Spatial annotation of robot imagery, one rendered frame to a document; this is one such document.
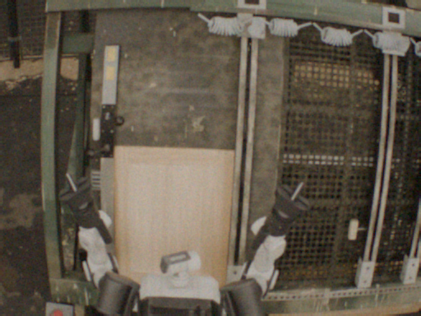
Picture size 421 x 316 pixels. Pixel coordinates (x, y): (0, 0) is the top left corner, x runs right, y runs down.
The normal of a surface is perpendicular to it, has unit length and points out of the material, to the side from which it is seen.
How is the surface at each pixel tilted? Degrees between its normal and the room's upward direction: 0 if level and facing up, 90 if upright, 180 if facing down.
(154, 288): 23
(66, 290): 57
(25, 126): 0
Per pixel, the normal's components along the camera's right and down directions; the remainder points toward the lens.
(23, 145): 0.06, -0.67
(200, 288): 0.05, -0.90
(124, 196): 0.04, 0.27
